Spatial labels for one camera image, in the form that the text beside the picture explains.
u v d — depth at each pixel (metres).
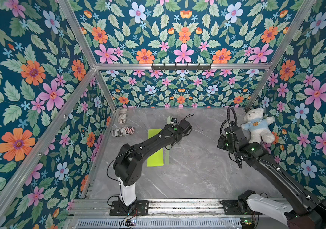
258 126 0.99
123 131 1.01
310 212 0.38
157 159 0.91
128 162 0.48
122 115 1.11
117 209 0.72
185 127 0.68
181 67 0.91
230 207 0.73
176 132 0.60
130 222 0.72
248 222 0.72
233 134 0.55
